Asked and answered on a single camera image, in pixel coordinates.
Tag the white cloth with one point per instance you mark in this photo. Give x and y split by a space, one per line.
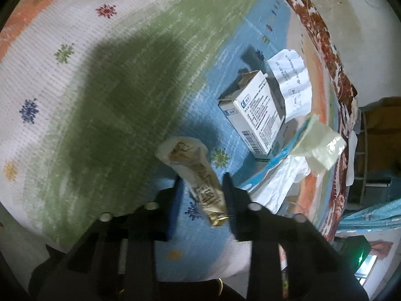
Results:
351 160

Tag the green lit device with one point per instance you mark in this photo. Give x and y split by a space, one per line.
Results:
360 252

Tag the white medicine box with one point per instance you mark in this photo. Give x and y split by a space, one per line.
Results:
253 113

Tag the crumpled white tissue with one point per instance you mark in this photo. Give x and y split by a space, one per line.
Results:
282 182

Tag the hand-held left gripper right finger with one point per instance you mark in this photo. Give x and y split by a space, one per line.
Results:
230 202

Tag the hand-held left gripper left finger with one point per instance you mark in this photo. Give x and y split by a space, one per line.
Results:
175 208

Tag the gold white snack wrapper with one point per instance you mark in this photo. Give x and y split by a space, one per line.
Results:
194 169

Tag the blue edged white plastic wrapper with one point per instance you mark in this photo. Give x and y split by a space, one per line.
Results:
266 167

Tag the blue cloth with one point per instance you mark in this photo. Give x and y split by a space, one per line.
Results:
372 216

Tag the translucent yellowish plastic packet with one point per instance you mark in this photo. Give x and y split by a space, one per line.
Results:
322 147

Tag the striped colourful blanket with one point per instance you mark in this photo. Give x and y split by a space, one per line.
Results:
125 84

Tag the metal storage rack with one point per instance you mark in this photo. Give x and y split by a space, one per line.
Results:
379 138

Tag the white printed paper leaflet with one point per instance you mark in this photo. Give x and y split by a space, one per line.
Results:
291 75

